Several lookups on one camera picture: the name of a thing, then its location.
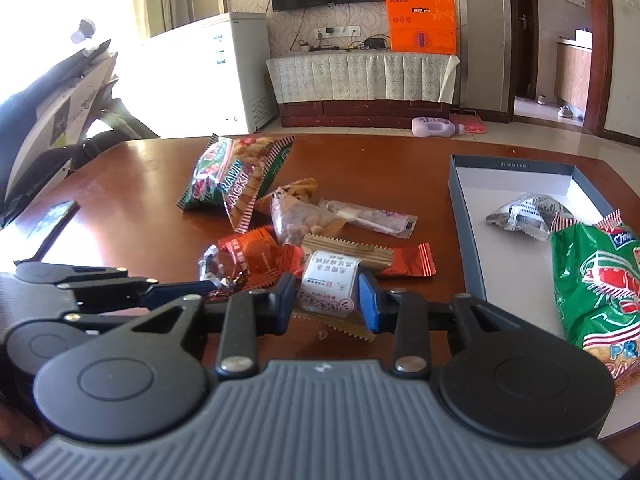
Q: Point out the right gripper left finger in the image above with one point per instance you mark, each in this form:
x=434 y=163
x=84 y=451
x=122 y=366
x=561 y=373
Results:
x=171 y=339

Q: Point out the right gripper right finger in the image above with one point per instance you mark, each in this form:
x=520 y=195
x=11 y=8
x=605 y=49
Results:
x=411 y=318

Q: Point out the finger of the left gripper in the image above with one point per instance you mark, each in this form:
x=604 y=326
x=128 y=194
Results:
x=34 y=272
x=100 y=304

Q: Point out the white labelled brown snack packet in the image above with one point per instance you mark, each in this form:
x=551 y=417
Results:
x=328 y=290

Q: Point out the green shrimp cracker bag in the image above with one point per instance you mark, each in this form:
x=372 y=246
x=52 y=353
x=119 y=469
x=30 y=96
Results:
x=235 y=173
x=595 y=271

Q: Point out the silver printed snack packet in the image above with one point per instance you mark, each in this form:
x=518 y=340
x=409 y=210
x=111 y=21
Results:
x=531 y=214

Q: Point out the red orange snack packet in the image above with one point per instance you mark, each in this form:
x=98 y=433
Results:
x=247 y=261

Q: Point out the red foil snack packet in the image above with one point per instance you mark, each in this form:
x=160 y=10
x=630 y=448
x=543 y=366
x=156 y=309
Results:
x=411 y=262

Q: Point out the clear long candy packet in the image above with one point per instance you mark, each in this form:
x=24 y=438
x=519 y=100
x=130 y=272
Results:
x=376 y=220

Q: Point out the grey shallow cardboard box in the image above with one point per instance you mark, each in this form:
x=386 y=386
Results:
x=510 y=269

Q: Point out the clear peanut snack packet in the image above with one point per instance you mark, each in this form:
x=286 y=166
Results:
x=294 y=215

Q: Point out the purple lotion bottle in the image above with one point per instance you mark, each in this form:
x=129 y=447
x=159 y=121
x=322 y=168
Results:
x=429 y=127

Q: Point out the pink floor mat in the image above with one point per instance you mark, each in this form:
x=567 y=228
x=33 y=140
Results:
x=467 y=121

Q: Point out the white chest freezer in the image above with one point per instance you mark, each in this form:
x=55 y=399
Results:
x=208 y=77

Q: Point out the tv cabinet with lace cloth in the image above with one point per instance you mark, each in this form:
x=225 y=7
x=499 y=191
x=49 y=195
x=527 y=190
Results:
x=362 y=88

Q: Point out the black set-top box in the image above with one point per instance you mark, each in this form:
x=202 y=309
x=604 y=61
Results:
x=375 y=43

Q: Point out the orange gift box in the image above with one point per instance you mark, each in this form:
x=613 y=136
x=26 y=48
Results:
x=423 y=26

